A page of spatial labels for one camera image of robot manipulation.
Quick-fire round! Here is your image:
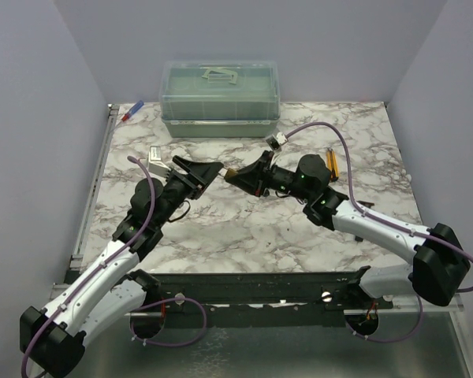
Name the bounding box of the aluminium rail left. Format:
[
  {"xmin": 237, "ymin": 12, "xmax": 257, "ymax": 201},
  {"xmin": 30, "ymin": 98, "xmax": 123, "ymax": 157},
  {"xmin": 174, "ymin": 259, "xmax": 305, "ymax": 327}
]
[{"xmin": 50, "ymin": 104, "xmax": 120, "ymax": 299}]

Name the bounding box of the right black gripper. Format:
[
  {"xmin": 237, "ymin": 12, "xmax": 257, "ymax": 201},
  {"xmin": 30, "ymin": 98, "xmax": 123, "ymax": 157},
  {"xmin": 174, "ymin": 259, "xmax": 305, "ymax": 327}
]
[{"xmin": 228, "ymin": 150, "xmax": 313, "ymax": 202}]

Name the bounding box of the small brass padlock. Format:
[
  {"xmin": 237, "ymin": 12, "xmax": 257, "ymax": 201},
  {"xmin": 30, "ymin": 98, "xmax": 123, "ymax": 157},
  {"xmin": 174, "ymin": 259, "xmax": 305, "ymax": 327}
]
[{"xmin": 225, "ymin": 169, "xmax": 237, "ymax": 179}]

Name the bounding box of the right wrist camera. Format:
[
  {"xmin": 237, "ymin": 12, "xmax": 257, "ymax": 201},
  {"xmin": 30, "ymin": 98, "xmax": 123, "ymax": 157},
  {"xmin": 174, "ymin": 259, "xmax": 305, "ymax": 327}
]
[{"xmin": 265, "ymin": 132, "xmax": 289, "ymax": 152}]

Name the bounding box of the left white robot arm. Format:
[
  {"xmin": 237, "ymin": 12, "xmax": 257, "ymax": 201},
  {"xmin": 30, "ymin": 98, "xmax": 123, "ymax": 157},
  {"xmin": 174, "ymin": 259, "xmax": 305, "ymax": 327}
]
[{"xmin": 20, "ymin": 156, "xmax": 223, "ymax": 377}]

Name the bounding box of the yellow utility knife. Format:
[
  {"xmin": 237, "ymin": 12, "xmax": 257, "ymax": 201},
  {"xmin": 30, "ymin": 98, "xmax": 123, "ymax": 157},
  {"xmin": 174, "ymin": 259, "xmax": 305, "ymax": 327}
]
[{"xmin": 326, "ymin": 148, "xmax": 339, "ymax": 182}]

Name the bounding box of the green transparent toolbox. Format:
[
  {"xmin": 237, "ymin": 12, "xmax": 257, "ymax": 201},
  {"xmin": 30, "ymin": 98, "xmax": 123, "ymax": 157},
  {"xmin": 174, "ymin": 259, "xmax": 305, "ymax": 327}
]
[{"xmin": 159, "ymin": 61, "xmax": 281, "ymax": 138}]

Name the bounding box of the blue red screwdriver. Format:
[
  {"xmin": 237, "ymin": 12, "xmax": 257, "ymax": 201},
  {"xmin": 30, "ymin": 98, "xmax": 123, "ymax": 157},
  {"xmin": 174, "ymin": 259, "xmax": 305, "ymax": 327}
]
[{"xmin": 121, "ymin": 100, "xmax": 144, "ymax": 122}]

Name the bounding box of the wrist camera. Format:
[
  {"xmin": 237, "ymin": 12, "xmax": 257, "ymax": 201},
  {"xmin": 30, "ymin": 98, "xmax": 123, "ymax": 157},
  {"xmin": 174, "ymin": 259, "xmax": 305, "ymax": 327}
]
[
  {"xmin": 265, "ymin": 132, "xmax": 289, "ymax": 152},
  {"xmin": 147, "ymin": 146, "xmax": 170, "ymax": 178}
]

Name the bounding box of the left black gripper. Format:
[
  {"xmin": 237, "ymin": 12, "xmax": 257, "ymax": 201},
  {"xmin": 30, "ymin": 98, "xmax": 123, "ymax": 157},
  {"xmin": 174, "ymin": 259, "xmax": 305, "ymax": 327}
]
[{"xmin": 155, "ymin": 156, "xmax": 224, "ymax": 228}]

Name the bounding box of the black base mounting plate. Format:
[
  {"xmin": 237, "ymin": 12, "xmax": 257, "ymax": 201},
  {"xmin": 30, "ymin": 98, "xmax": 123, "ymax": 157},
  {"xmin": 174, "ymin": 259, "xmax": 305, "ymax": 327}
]
[{"xmin": 120, "ymin": 269, "xmax": 393, "ymax": 332}]

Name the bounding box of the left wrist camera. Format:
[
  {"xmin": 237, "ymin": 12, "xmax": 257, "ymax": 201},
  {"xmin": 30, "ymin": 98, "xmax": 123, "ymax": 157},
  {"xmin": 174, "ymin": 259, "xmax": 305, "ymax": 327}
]
[{"xmin": 147, "ymin": 146, "xmax": 170, "ymax": 178}]

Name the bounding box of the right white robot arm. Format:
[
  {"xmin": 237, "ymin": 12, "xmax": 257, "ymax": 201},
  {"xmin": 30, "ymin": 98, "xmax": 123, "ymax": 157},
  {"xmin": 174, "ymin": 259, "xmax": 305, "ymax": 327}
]
[{"xmin": 224, "ymin": 151, "xmax": 470, "ymax": 309}]

